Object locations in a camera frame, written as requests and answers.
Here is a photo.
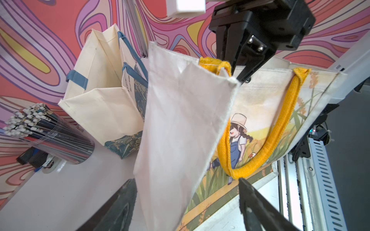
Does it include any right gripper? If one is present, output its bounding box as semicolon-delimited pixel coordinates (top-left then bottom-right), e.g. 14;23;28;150
210;1;316;84

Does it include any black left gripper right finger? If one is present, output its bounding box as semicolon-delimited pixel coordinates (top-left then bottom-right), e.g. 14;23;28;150
239;178;298;231

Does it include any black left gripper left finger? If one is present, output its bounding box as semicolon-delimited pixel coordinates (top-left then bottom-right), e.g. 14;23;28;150
78;179;137;231

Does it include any white yellow-handled bag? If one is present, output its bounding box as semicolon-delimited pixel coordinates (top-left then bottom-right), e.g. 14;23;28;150
134;42;346;231

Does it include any black stapler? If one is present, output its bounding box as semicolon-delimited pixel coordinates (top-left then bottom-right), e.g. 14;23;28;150
16;147;62;174

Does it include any black cup of sticks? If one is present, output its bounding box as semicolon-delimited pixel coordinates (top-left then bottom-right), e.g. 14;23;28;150
3;104;95;165

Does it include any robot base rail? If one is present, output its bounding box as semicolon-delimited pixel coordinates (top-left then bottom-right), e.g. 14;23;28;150
277;138;347;231

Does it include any aluminium frame post right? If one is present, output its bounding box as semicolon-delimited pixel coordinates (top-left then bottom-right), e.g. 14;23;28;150
123;0;148;57

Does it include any cream blue-handled tote bag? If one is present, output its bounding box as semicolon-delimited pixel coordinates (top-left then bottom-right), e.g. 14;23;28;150
59;25;148;158

